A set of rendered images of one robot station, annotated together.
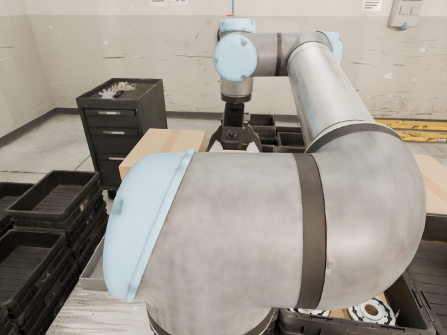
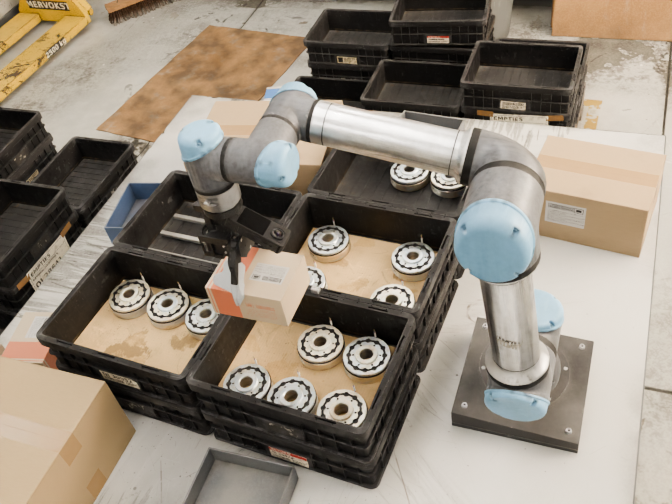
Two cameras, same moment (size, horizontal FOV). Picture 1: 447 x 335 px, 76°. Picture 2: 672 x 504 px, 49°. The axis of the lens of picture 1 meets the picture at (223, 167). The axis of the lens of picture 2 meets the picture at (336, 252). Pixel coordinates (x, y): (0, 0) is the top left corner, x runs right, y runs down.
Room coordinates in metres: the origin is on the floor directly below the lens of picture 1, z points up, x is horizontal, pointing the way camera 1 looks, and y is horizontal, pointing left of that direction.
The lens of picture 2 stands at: (0.10, 0.85, 2.13)
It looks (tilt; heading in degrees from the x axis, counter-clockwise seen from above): 45 degrees down; 293
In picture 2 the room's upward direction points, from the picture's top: 12 degrees counter-clockwise
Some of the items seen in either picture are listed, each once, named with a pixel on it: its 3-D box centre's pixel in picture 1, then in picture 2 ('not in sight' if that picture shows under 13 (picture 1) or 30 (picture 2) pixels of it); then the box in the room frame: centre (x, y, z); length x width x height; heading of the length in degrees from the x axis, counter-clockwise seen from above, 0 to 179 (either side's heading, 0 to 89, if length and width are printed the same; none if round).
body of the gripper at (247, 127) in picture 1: (235, 117); (226, 225); (0.67, -0.03, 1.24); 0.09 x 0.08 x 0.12; 175
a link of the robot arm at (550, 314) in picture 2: not in sight; (530, 326); (0.12, -0.13, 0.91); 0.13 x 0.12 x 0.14; 85
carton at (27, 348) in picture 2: not in sight; (39, 345); (1.32, -0.04, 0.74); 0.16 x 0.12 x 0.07; 97
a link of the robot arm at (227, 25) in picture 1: (237, 47); (207, 156); (0.66, -0.03, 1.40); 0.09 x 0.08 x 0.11; 175
